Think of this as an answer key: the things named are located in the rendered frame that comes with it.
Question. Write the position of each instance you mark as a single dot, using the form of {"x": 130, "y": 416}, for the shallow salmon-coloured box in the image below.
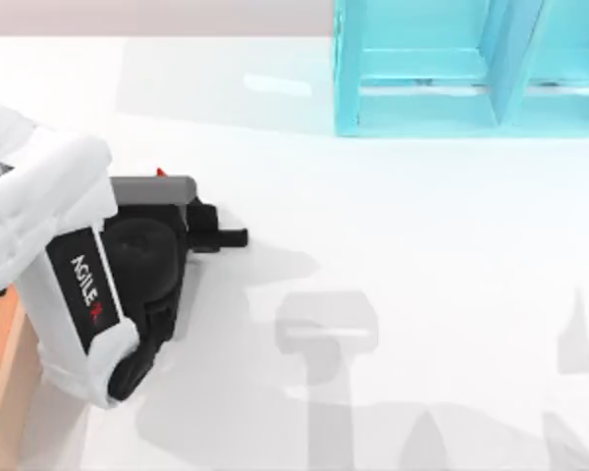
{"x": 0, "y": 353}

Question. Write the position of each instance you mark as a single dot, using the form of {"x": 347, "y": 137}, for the light blue rack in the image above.
{"x": 422, "y": 64}

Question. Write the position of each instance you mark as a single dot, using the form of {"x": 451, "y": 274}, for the pale grey rounded box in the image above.
{"x": 152, "y": 190}

